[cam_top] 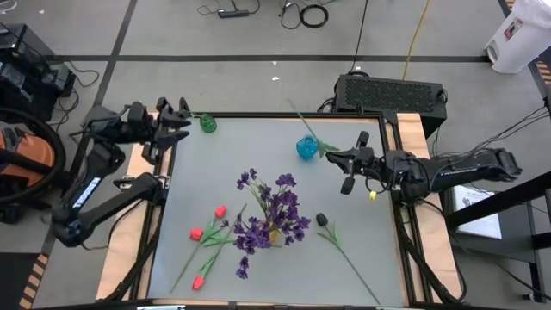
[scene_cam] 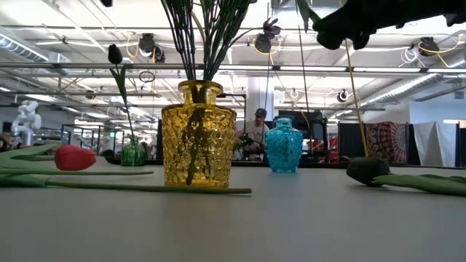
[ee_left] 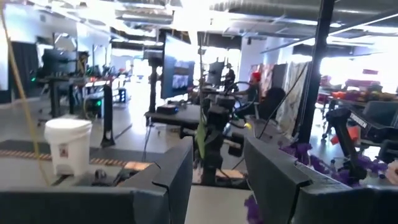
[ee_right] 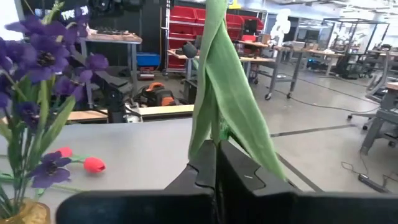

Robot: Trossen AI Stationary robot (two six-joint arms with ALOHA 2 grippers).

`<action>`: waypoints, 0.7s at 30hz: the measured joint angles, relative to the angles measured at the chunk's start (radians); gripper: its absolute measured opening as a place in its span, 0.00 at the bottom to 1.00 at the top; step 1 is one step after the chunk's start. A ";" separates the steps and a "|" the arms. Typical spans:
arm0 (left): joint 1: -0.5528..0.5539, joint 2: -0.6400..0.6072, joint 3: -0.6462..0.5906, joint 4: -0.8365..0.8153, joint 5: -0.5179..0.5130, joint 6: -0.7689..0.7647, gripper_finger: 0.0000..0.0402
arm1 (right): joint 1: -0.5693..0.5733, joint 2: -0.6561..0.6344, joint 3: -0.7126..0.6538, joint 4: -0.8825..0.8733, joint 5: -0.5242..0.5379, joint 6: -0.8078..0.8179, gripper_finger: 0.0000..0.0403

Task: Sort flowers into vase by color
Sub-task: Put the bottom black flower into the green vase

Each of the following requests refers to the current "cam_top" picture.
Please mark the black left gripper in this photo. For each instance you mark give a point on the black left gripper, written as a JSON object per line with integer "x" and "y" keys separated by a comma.
{"x": 142, "y": 122}

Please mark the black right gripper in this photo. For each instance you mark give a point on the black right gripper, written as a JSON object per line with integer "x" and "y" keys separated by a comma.
{"x": 374, "y": 165}

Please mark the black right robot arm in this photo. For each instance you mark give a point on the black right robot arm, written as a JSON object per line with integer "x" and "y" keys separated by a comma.
{"x": 465, "y": 170}

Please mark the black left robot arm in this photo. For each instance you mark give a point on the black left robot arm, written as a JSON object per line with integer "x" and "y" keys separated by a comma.
{"x": 99, "y": 159}

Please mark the small green glass vase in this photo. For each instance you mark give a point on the small green glass vase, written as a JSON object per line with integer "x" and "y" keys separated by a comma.
{"x": 208, "y": 125}

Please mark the blue textured glass vase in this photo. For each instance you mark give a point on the blue textured glass vase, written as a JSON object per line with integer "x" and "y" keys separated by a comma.
{"x": 307, "y": 148}

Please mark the amber textured glass vase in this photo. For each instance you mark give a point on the amber textured glass vase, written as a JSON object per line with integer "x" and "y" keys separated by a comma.
{"x": 274, "y": 236}

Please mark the black computer case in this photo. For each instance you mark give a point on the black computer case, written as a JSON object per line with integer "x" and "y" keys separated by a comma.
{"x": 387, "y": 94}

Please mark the orange vacuum cleaner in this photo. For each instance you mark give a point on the orange vacuum cleaner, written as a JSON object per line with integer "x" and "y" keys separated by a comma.
{"x": 32, "y": 150}
{"x": 57, "y": 138}

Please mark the black power strip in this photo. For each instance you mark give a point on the black power strip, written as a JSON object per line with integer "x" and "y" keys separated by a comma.
{"x": 233, "y": 14}

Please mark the small purple flower sprig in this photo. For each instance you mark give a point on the small purple flower sprig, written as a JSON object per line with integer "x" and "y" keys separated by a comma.
{"x": 243, "y": 262}

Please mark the white printed paper sheet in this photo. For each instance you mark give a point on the white printed paper sheet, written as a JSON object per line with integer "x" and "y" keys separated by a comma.
{"x": 478, "y": 215}

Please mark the black electronics stack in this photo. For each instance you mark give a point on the black electronics stack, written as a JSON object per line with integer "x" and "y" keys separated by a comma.
{"x": 26, "y": 86}

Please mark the black equipment cart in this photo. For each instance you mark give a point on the black equipment cart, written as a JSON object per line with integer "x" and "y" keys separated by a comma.
{"x": 516, "y": 191}

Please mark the black mat with striped edge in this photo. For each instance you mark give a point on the black mat with striped edge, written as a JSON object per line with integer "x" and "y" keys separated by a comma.
{"x": 17, "y": 280}
{"x": 544, "y": 71}

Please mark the white trash bin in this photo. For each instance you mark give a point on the white trash bin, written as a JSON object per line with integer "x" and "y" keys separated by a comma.
{"x": 516, "y": 39}

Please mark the black metal table frame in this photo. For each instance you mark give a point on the black metal table frame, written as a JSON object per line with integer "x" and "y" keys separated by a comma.
{"x": 280, "y": 115}

